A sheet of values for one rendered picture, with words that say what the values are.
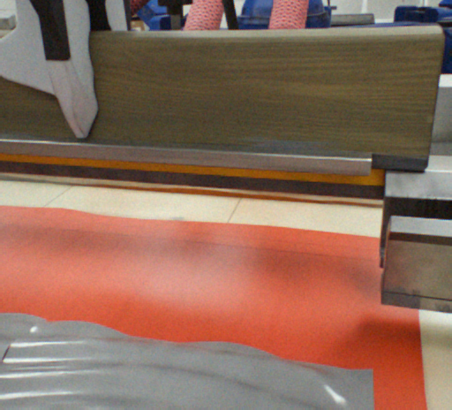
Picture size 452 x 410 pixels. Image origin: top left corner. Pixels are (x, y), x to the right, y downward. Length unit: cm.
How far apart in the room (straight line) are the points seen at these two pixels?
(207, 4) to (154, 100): 46
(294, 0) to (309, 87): 46
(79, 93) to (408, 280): 21
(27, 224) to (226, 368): 23
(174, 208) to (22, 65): 17
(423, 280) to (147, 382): 14
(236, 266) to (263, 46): 14
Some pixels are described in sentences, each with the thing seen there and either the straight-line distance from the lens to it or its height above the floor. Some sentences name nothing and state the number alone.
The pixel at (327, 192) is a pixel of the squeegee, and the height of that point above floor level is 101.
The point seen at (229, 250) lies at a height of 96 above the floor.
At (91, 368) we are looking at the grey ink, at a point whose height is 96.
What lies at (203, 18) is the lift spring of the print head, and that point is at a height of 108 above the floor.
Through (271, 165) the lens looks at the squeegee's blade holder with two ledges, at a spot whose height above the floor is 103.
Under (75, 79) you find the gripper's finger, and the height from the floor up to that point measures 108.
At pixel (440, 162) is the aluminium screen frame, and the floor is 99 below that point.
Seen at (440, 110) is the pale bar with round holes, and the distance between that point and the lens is 47.
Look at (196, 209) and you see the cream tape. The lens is 42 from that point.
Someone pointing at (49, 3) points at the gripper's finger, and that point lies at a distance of 29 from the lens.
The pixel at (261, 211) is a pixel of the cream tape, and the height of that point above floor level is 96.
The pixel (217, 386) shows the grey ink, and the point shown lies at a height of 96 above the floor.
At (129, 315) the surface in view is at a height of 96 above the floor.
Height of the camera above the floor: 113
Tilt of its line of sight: 23 degrees down
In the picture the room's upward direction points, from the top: 2 degrees counter-clockwise
